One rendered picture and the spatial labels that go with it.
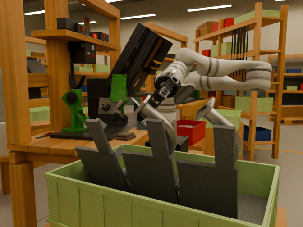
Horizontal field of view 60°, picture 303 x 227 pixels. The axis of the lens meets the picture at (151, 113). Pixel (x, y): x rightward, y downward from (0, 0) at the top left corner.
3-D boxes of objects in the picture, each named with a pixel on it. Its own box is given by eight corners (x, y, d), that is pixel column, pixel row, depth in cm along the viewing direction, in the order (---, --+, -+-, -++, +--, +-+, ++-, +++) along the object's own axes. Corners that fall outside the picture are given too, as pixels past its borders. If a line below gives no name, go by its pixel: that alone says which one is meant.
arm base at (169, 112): (176, 136, 135) (176, 103, 132) (174, 141, 126) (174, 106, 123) (159, 135, 137) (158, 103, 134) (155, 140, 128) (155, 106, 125)
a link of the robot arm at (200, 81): (216, 89, 119) (207, 91, 111) (166, 90, 135) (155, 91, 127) (215, 69, 117) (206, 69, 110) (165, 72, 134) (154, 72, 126)
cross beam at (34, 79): (109, 83, 275) (109, 74, 274) (16, 88, 151) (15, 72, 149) (105, 83, 276) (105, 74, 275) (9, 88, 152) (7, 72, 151)
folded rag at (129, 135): (125, 135, 157) (125, 130, 156) (136, 137, 153) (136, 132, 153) (115, 139, 148) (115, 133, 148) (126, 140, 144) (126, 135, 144)
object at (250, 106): (247, 161, 395) (255, -6, 364) (189, 131, 617) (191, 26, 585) (278, 158, 409) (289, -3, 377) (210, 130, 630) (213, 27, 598)
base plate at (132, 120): (158, 115, 255) (158, 113, 255) (113, 142, 150) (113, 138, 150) (118, 114, 266) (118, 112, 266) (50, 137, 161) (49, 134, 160)
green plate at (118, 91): (128, 104, 197) (130, 77, 200) (124, 102, 189) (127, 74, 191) (113, 103, 200) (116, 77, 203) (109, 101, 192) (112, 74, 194)
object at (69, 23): (78, 32, 183) (78, 21, 182) (66, 28, 169) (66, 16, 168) (69, 32, 185) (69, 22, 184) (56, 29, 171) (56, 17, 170)
